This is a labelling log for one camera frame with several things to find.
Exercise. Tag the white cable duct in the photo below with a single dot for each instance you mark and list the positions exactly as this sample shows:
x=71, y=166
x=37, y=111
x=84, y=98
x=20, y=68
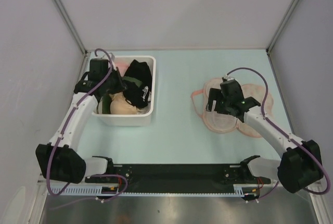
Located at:
x=111, y=190

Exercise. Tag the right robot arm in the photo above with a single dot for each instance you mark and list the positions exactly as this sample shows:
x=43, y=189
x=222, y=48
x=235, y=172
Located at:
x=300, y=162

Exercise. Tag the white plastic bin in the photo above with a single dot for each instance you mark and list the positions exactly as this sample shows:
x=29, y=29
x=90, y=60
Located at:
x=138, y=120

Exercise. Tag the floral mesh laundry bag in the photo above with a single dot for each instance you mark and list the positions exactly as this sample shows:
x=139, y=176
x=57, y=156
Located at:
x=225, y=123

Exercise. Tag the white bra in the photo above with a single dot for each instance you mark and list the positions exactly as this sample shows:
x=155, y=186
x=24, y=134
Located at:
x=146, y=96

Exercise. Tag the black bra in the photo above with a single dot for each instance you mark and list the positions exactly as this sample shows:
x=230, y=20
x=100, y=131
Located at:
x=133, y=94

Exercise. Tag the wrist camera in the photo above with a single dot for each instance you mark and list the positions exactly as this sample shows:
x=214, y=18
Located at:
x=99, y=66
x=230, y=85

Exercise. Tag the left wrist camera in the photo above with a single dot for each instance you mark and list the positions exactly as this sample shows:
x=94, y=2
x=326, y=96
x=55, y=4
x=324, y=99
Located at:
x=99, y=66

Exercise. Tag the green bra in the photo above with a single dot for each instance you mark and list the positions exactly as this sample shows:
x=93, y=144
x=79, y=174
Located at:
x=104, y=104

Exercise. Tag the pink garment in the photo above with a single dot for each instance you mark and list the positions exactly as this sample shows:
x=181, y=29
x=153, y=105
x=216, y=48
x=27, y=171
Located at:
x=122, y=66

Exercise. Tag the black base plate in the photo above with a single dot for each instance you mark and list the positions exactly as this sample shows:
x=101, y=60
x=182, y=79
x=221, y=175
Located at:
x=183, y=177

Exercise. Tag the black garment in bin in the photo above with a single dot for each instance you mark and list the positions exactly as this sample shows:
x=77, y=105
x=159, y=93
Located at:
x=140, y=71

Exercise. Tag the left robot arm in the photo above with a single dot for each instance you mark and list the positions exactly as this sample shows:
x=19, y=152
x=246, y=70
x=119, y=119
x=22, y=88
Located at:
x=58, y=159

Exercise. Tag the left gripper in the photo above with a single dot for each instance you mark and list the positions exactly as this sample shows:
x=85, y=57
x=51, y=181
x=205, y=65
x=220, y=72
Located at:
x=120, y=86

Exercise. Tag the beige bra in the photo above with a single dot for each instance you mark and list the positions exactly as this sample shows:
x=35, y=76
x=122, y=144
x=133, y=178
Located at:
x=119, y=106

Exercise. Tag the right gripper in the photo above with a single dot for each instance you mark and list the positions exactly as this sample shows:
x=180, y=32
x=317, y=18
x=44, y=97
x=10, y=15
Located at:
x=215, y=94

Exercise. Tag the aluminium frame rail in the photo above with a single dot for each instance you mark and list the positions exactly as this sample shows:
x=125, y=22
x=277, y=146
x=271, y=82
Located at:
x=39, y=200

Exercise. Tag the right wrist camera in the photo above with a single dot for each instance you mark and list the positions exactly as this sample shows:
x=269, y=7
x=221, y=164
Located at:
x=230, y=85

